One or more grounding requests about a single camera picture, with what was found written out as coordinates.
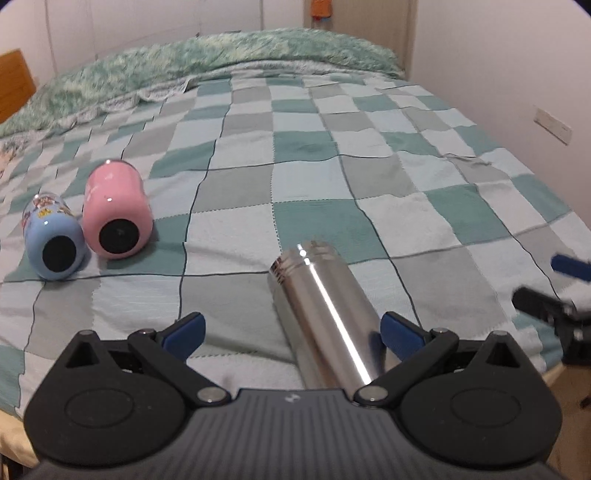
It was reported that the fluffy green blanket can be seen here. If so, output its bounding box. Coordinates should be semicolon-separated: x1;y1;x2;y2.
0;27;403;138

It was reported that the white wall socket plate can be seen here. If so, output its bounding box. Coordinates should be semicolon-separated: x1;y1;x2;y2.
533;104;574;147

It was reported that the pink bottle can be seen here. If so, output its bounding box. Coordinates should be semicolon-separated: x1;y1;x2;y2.
82;159;154;258

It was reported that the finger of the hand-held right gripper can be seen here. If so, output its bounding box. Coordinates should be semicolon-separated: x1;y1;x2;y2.
551;252;591;283
512;286;574;325

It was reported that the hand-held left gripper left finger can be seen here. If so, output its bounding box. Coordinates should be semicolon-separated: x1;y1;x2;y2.
58;311;232;409

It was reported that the checkered bed sheet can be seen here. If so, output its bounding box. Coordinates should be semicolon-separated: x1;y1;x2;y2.
0;62;591;418

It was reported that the stainless steel cup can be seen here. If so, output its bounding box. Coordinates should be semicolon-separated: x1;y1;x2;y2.
268;239;385;389

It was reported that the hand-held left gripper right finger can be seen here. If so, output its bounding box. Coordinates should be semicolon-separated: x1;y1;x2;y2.
352;311;525;410

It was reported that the light blue patterned bottle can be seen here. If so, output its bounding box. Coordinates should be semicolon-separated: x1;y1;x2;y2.
22;194;86;281

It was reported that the floral cloth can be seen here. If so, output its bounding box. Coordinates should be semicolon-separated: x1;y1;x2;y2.
0;138;16;180

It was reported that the beige mattress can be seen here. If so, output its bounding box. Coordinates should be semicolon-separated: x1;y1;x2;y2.
0;401;40;469

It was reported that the wooden headboard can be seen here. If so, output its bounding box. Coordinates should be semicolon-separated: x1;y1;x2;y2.
0;49;38;124

